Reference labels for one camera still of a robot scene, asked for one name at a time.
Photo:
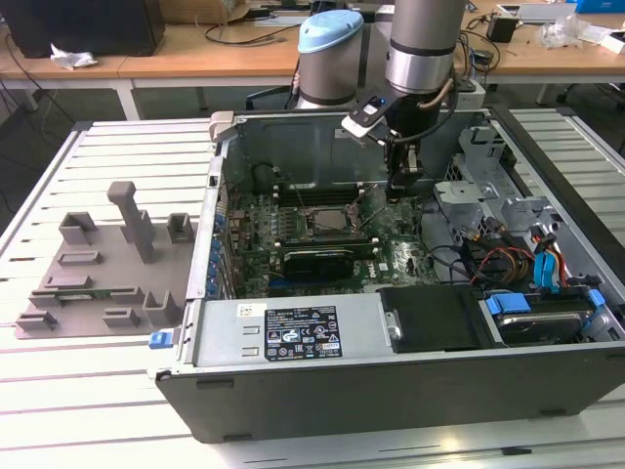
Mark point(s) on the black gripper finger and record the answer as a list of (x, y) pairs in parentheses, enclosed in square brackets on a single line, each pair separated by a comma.
[(400, 166)]

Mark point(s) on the silver CPU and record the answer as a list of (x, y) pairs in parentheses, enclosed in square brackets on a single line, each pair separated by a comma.
[(328, 219)]

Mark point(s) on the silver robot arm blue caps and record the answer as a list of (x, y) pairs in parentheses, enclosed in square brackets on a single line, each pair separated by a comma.
[(420, 29)]

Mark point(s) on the CPU socket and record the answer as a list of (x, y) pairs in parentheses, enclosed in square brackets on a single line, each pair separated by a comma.
[(327, 234)]

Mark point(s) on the green motherboard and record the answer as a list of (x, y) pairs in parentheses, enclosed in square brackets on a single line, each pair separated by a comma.
[(405, 254)]

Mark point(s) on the small black box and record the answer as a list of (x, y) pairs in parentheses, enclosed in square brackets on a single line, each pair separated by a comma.
[(501, 28)]

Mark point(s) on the cluttered wooden desk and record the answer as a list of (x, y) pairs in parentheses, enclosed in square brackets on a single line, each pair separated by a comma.
[(527, 58)]

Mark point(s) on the black graphics card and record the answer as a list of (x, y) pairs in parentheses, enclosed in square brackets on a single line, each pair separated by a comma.
[(317, 266)]

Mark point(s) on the long RAM stick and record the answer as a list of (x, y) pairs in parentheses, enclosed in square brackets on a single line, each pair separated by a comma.
[(293, 243)]

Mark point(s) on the black round cylinder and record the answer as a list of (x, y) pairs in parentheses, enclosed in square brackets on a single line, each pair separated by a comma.
[(262, 177)]

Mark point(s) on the gray flat laptop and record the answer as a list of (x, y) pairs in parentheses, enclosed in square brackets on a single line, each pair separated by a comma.
[(542, 12)]

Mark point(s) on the clear plastic bags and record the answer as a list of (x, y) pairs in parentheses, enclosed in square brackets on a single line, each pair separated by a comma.
[(561, 31)]

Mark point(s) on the hard disk blue carrier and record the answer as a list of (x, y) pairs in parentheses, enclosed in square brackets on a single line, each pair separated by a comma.
[(537, 327)]

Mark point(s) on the white cardboard box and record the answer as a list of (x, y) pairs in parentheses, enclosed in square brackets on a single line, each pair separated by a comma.
[(614, 43)]

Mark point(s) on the black open PC case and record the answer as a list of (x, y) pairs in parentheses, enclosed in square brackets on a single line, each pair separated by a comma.
[(342, 400)]

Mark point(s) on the silver power supply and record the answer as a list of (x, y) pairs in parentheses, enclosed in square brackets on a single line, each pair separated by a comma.
[(220, 332)]

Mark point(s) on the long wooden desk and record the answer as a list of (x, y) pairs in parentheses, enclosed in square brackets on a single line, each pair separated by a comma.
[(146, 63)]

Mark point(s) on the blue case latch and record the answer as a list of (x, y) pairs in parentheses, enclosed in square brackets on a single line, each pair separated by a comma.
[(160, 340)]

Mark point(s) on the green RAM stick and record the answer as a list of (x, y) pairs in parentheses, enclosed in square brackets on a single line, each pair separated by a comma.
[(100, 295)]

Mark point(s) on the large black monitor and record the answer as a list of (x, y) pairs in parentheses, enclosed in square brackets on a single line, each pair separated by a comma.
[(88, 24)]

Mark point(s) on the crumpled white wrapper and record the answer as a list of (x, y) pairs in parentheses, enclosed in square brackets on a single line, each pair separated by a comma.
[(73, 57)]

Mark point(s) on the gray parts rack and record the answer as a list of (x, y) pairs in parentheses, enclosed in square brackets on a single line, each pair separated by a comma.
[(78, 320)]

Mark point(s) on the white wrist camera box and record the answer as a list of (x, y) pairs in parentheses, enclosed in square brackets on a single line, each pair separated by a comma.
[(361, 122)]

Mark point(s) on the silver metal bracket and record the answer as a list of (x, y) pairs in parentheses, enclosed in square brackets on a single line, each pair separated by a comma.
[(459, 195)]

